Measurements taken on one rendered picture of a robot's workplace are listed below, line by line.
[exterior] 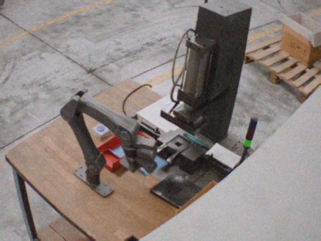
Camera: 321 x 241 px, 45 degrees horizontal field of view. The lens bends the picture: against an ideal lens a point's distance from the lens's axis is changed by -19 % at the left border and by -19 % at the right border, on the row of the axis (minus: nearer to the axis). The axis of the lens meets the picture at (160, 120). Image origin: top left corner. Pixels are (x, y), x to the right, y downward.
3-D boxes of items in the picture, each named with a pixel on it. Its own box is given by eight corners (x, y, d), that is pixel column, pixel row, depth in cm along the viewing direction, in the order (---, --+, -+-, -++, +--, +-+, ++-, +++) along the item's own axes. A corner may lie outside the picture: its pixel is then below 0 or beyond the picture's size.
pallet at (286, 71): (282, 41, 562) (284, 33, 554) (334, 77, 511) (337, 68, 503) (238, 59, 489) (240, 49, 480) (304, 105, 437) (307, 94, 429)
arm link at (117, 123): (143, 121, 170) (76, 81, 171) (133, 135, 163) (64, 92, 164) (132, 144, 177) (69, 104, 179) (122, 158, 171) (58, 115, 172)
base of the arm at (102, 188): (82, 153, 194) (71, 160, 190) (115, 178, 185) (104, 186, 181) (82, 166, 199) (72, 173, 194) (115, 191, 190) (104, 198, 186)
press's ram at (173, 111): (157, 123, 202) (166, 62, 184) (193, 99, 219) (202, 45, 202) (191, 143, 194) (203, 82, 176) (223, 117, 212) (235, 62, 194)
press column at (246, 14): (193, 132, 229) (216, -1, 184) (206, 121, 237) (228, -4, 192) (216, 145, 223) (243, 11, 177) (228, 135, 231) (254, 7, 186)
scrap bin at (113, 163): (93, 159, 204) (93, 149, 200) (129, 135, 221) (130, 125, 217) (112, 173, 199) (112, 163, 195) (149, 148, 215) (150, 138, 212)
